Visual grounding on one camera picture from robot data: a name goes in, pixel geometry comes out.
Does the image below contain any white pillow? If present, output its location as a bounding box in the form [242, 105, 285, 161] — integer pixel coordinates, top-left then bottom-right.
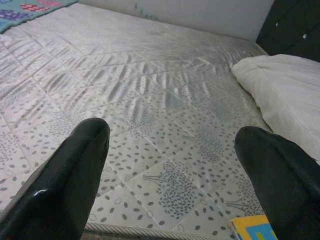
[231, 54, 320, 163]

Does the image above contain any yellow-edged blue children's book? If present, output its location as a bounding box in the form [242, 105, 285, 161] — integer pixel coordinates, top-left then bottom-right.
[229, 214, 279, 240]

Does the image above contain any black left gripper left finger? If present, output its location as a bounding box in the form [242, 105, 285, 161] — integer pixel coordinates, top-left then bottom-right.
[0, 117, 111, 240]

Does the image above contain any dark wardrobe with small knobs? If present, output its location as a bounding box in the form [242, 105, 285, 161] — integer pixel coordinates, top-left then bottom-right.
[256, 0, 320, 62]

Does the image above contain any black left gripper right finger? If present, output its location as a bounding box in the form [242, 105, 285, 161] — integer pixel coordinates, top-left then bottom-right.
[234, 125, 320, 240]

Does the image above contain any turquoise blanket with colourful shapes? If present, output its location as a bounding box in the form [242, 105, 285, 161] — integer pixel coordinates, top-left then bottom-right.
[0, 0, 76, 35]

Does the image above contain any grey quilted spotted mattress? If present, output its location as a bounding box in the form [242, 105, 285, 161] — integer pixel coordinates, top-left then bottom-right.
[0, 2, 276, 240]

